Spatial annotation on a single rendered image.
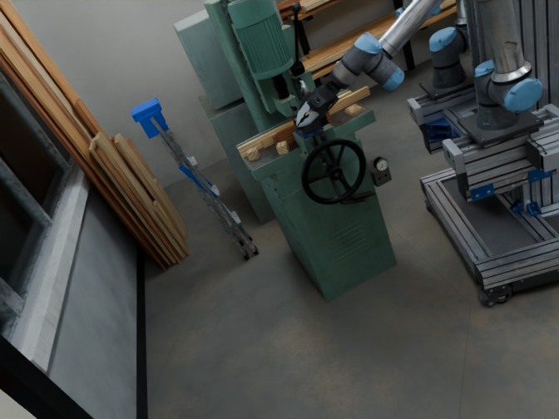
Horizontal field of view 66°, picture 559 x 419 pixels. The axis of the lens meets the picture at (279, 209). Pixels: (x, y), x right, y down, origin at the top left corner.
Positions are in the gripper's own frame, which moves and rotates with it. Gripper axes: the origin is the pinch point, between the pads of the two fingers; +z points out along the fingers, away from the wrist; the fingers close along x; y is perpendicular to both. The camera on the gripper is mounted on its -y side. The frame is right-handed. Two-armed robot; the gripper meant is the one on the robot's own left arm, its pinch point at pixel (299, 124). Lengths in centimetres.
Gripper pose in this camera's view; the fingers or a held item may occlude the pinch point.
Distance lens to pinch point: 148.9
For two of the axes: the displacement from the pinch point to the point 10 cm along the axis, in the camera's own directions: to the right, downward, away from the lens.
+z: -5.9, 6.0, 5.4
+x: -6.9, -7.2, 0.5
